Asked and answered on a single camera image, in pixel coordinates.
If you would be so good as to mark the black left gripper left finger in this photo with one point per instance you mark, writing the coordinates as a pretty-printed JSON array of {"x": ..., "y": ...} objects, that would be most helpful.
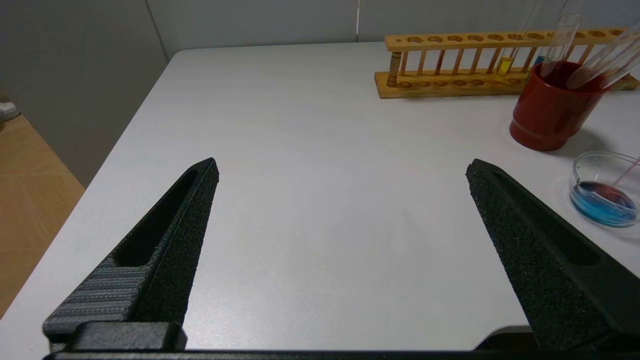
[{"x": 165, "y": 270}]

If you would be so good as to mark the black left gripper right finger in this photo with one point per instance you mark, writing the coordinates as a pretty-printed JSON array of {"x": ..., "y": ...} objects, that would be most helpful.
[{"x": 550, "y": 270}]

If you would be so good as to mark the test tube with blue pigment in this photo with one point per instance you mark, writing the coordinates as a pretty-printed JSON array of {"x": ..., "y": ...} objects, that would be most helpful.
[{"x": 562, "y": 40}]

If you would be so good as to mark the test tube with yellow pigment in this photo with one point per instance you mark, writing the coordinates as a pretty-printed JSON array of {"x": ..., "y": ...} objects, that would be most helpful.
[{"x": 504, "y": 66}]

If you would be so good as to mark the test tube with teal pigment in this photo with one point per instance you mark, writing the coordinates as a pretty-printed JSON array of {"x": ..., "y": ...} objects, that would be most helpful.
[{"x": 537, "y": 61}]

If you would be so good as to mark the wooden test tube rack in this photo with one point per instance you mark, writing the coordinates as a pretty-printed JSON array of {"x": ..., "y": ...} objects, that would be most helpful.
[{"x": 450, "y": 85}]

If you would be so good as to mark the empty glass test tube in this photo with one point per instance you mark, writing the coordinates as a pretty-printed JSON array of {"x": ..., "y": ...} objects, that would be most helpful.
[
  {"x": 605, "y": 57},
  {"x": 625, "y": 67}
]

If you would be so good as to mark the clear glass beaker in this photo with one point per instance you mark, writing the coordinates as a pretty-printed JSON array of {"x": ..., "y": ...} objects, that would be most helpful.
[{"x": 600, "y": 210}]

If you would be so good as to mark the red plastic cup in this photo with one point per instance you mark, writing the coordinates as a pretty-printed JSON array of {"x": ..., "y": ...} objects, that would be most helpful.
[{"x": 545, "y": 120}]

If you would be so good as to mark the grey white floor object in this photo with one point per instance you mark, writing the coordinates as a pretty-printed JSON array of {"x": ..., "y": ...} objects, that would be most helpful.
[{"x": 7, "y": 111}]

